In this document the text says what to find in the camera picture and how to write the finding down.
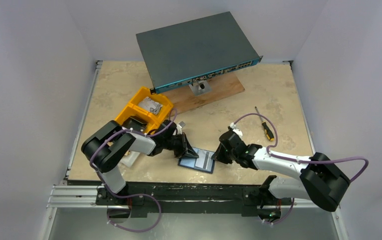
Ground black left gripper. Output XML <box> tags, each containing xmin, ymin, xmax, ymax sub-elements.
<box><xmin>163</xmin><ymin>131</ymin><xmax>198</xmax><ymax>159</ymax></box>

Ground navy blue card holder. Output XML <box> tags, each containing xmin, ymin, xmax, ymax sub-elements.
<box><xmin>178</xmin><ymin>147</ymin><xmax>215</xmax><ymax>174</ymax></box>

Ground white magnetic stripe card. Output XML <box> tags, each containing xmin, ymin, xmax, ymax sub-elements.
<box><xmin>194</xmin><ymin>149</ymin><xmax>214</xmax><ymax>172</ymax></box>

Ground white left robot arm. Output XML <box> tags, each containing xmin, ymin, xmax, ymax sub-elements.
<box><xmin>81</xmin><ymin>119</ymin><xmax>198</xmax><ymax>205</ymax></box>

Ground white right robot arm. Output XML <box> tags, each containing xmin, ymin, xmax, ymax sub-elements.
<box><xmin>213</xmin><ymin>130</ymin><xmax>350</xmax><ymax>212</ymax></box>

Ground grey cards in bin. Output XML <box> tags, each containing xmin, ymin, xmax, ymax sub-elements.
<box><xmin>138</xmin><ymin>97</ymin><xmax>163</xmax><ymax>115</ymax></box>

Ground yellow black screwdriver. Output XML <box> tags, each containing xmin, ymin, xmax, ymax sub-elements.
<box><xmin>254</xmin><ymin>106</ymin><xmax>275</xmax><ymax>142</ymax></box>

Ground yellow plastic bin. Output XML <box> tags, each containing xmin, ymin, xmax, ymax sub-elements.
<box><xmin>114</xmin><ymin>86</ymin><xmax>173</xmax><ymax>133</ymax></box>

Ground wooden board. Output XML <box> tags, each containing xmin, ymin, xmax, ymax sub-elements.
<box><xmin>163</xmin><ymin>73</ymin><xmax>245</xmax><ymax>114</ymax></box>

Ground black item in bin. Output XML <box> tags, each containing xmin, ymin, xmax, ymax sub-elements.
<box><xmin>123</xmin><ymin>115</ymin><xmax>148</xmax><ymax>132</ymax></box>

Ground white plastic bin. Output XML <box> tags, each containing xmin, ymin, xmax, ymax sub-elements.
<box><xmin>120</xmin><ymin>151</ymin><xmax>140</xmax><ymax>168</ymax></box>

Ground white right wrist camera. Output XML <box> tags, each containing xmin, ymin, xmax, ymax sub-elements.
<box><xmin>228</xmin><ymin>122</ymin><xmax>243</xmax><ymax>138</ymax></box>

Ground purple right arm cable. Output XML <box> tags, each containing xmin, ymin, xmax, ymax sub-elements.
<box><xmin>233</xmin><ymin>113</ymin><xmax>369</xmax><ymax>183</ymax></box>

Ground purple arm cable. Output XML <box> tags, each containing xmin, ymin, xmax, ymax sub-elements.
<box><xmin>233</xmin><ymin>113</ymin><xmax>369</xmax><ymax>183</ymax></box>
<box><xmin>89</xmin><ymin>108</ymin><xmax>179</xmax><ymax>200</ymax></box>

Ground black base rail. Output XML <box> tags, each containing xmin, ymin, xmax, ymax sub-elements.
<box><xmin>94</xmin><ymin>175</ymin><xmax>294</xmax><ymax>220</ymax></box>

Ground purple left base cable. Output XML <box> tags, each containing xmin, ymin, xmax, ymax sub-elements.
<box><xmin>106</xmin><ymin>193</ymin><xmax>163</xmax><ymax>234</ymax></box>

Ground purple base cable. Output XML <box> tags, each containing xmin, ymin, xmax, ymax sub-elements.
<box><xmin>106</xmin><ymin>193</ymin><xmax>163</xmax><ymax>234</ymax></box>
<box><xmin>262</xmin><ymin>197</ymin><xmax>295</xmax><ymax>226</ymax></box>

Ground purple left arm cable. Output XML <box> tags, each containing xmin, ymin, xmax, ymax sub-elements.
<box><xmin>89</xmin><ymin>108</ymin><xmax>179</xmax><ymax>200</ymax></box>

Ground grey metal switch stand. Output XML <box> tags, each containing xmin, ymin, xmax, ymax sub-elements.
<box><xmin>189</xmin><ymin>80</ymin><xmax>212</xmax><ymax>96</ymax></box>

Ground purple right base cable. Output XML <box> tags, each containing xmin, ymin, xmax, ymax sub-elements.
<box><xmin>262</xmin><ymin>197</ymin><xmax>295</xmax><ymax>226</ymax></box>

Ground grey network switch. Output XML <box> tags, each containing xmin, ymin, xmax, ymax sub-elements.
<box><xmin>136</xmin><ymin>11</ymin><xmax>262</xmax><ymax>94</ymax></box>

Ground aluminium frame rail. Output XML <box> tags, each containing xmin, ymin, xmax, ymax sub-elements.
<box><xmin>47</xmin><ymin>185</ymin><xmax>97</xmax><ymax>208</ymax></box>

